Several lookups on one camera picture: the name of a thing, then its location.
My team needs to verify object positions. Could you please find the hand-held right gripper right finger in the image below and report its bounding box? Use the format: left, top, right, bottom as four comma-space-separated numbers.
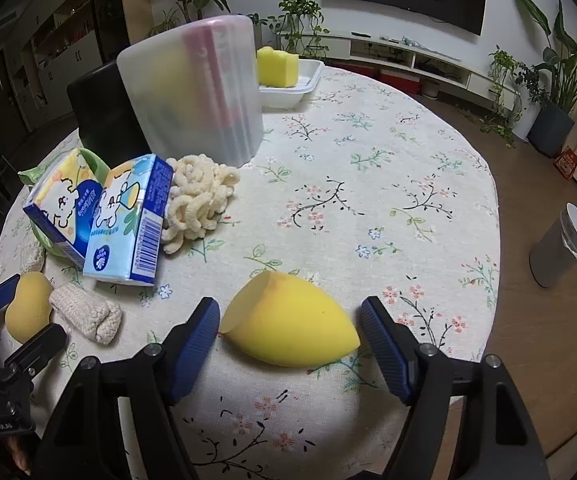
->
359, 296, 551, 480

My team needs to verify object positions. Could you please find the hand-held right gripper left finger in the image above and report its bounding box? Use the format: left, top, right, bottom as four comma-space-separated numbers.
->
33, 297, 222, 480

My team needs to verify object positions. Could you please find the yellow gourd-shaped sponge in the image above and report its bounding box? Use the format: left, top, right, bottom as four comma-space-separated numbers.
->
4, 271, 55, 345

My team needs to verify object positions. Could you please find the yellow teardrop sponge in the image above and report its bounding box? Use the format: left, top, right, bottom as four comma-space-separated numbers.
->
218, 271, 361, 368

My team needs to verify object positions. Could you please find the blue white tissue pack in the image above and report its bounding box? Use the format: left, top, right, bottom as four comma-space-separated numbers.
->
82, 154, 175, 288

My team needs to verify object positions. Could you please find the cream chenille cloth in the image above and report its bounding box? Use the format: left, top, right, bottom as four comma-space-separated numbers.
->
161, 155, 242, 256

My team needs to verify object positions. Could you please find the white plastic tray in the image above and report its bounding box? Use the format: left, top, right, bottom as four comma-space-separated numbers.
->
257, 58, 325, 110

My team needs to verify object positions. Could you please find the person's left hand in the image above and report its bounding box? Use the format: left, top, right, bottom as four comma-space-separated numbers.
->
0, 435, 34, 476

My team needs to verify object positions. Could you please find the cream knitted roll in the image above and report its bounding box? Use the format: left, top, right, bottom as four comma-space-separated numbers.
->
18, 240, 46, 275
48, 282, 123, 346

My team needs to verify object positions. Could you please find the green plastic bag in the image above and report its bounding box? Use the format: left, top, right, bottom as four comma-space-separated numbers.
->
17, 147, 112, 261

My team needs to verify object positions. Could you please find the grey trash bin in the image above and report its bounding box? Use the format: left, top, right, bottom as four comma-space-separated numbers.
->
529, 202, 577, 288

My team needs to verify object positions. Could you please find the black chair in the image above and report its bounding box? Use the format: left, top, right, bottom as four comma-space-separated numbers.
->
67, 62, 156, 163

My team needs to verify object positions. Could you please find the frosted plastic container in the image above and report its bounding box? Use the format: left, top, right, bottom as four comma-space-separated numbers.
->
116, 15, 265, 168

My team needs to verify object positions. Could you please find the red printed box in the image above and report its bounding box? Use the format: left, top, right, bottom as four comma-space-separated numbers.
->
553, 147, 577, 180

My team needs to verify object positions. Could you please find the red storage box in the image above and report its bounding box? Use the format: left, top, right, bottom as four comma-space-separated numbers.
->
335, 64, 376, 78
381, 71, 424, 93

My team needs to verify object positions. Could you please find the tall plant in dark pot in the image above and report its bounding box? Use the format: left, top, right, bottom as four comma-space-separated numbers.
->
512, 0, 577, 158

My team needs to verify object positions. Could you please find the yellow rectangular sponge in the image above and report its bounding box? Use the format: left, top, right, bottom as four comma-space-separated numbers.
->
257, 46, 300, 88

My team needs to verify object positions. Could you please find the small leafy plant white pot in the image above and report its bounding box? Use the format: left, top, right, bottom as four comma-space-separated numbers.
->
481, 45, 541, 148

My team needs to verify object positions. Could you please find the white television cabinet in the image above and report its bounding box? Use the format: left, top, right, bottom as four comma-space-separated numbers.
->
276, 32, 519, 111

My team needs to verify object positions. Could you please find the thin-leaved plant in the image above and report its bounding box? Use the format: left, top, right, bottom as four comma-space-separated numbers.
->
148, 7, 184, 38

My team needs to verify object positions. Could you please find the plant in light grey pot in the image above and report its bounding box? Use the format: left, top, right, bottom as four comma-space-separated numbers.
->
246, 12, 272, 48

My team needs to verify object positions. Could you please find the trailing green plant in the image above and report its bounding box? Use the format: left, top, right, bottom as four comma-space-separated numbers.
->
268, 0, 331, 61

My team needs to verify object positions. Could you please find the white wall cabinet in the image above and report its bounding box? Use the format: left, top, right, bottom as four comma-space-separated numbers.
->
0, 0, 119, 131

